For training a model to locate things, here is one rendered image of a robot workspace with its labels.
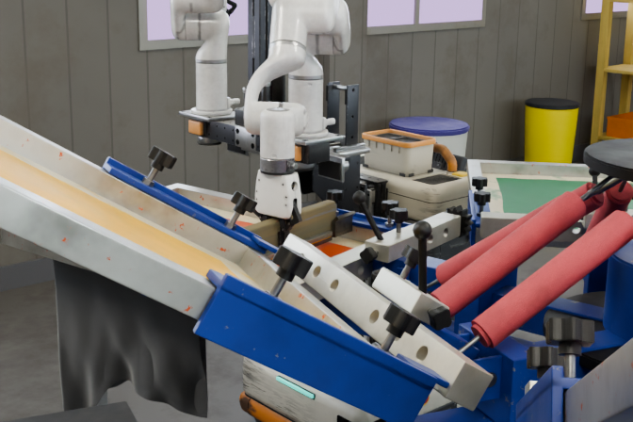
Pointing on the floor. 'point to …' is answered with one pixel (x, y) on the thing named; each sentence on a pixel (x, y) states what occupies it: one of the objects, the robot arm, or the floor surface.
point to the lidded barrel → (451, 132)
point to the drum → (550, 129)
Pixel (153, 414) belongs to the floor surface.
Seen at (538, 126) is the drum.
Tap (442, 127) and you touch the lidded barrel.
